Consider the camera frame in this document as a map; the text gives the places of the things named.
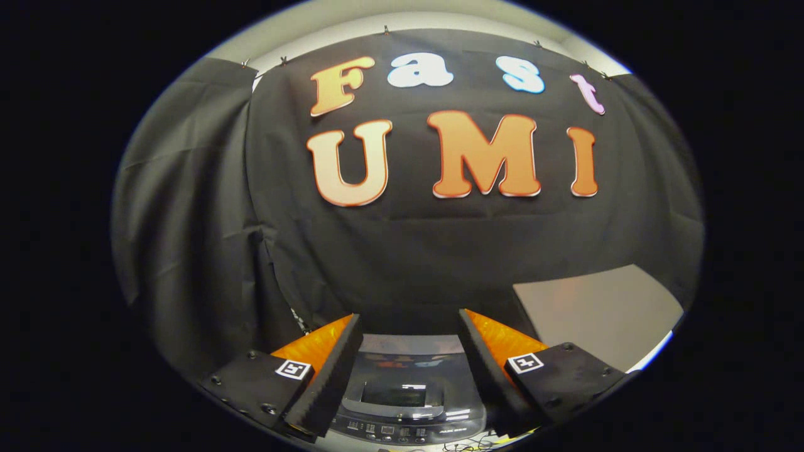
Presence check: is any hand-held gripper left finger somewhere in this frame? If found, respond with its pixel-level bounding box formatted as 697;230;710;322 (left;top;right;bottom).
201;313;364;440

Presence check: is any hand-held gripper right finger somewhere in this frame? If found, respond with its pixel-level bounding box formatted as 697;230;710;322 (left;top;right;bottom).
459;308;627;438

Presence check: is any dark grey washing machine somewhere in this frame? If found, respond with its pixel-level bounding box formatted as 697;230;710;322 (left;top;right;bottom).
330;335;503;448

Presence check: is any black backdrop cloth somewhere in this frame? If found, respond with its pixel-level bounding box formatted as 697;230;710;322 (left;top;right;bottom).
112;28;704;384

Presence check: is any black cable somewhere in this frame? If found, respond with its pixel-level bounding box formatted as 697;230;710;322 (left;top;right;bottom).
443;438;498;452

